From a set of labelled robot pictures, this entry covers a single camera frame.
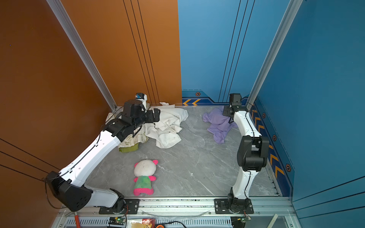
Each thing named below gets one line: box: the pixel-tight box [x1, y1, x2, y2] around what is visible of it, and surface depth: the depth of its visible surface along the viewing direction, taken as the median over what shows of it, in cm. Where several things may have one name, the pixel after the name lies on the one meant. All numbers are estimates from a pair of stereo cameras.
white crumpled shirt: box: [143, 102, 189, 149], surface depth 101 cm
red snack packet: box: [142, 218, 156, 228], surface depth 67 cm
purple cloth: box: [202, 106, 239, 144], surface depth 104 cm
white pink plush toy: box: [133, 159, 159, 197], surface depth 80 cm
